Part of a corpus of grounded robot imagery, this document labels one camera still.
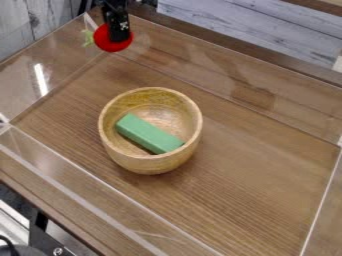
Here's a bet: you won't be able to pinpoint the green rectangular block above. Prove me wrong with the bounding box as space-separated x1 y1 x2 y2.
114 113 184 154

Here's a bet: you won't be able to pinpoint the black table frame bracket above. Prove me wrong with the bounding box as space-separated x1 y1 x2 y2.
27 212 76 256

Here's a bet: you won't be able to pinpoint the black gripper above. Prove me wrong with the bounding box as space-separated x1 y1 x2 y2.
101 0 129 43

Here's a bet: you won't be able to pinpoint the red knitted apple toy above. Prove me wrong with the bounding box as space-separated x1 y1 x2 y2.
81 24 133 52

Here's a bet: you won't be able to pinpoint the clear acrylic tray walls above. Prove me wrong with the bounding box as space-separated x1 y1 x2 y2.
0 13 342 256

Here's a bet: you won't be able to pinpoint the black cable bottom left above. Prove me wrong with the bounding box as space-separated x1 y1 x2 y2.
0 234 21 256

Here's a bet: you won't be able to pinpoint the wooden bowl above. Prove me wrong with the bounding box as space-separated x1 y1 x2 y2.
97 87 202 175

